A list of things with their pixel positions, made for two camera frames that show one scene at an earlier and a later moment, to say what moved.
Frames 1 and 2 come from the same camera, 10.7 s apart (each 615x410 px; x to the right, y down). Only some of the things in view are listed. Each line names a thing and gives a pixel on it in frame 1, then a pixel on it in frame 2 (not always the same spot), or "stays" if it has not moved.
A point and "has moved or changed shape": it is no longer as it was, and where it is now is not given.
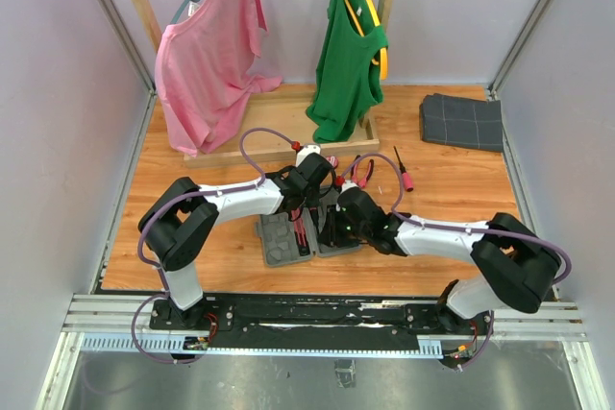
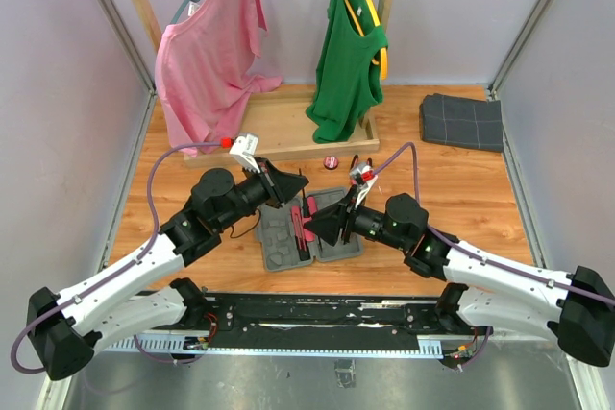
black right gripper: x=330 y=232 stays
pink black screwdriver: x=407 y=181 has moved or changed shape
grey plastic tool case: x=279 y=236 stays
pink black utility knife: x=301 y=232 stays
